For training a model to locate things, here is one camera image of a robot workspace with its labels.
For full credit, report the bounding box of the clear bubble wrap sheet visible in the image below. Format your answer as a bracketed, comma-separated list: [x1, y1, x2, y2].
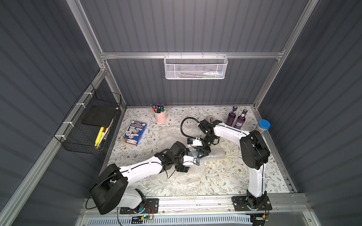
[137, 126, 232, 197]

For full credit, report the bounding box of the purple bottle right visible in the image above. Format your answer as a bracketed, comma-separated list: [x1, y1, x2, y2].
[234, 109, 248, 130]

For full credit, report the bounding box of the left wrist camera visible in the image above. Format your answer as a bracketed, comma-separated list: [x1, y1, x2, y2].
[183, 155, 200, 167]

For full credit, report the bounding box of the blue children's book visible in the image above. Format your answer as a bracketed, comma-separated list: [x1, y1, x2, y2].
[123, 120, 147, 146]

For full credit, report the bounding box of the white wire mesh basket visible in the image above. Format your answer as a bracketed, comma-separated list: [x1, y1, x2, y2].
[164, 54, 229, 80]

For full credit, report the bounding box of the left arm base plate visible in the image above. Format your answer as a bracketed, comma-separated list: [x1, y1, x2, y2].
[119, 198, 159, 214]

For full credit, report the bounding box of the black wire wall basket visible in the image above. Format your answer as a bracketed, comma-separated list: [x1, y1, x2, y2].
[55, 85, 122, 155]

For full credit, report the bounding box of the pink pen holder cup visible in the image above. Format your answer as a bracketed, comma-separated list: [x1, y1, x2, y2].
[154, 111, 167, 124]

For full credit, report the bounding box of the purple bottle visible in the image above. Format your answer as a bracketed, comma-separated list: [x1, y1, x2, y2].
[225, 106, 238, 126]
[234, 109, 248, 130]

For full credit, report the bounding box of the blue-lidded pencil tube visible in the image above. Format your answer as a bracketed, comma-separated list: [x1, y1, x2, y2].
[255, 119, 271, 134]

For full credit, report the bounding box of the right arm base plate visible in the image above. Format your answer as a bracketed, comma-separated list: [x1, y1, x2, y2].
[232, 195, 272, 211]

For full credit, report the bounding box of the purple bottle left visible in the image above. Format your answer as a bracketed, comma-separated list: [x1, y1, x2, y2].
[225, 106, 238, 126]

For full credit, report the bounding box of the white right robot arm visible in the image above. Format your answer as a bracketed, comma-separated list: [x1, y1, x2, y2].
[192, 120, 272, 211]

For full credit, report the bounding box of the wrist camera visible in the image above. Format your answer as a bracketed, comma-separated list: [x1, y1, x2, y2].
[187, 138, 204, 148]
[183, 155, 200, 167]

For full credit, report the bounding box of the blue glass bottle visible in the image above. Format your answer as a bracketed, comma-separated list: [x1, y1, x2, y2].
[188, 149, 209, 166]

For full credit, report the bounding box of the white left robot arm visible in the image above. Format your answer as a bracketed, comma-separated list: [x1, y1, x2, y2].
[90, 141, 199, 215]

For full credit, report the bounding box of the yellow highlighter marker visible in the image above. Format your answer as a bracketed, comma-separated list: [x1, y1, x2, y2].
[94, 127, 105, 147]

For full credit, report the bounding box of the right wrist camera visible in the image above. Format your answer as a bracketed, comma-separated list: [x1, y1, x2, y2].
[187, 138, 204, 148]

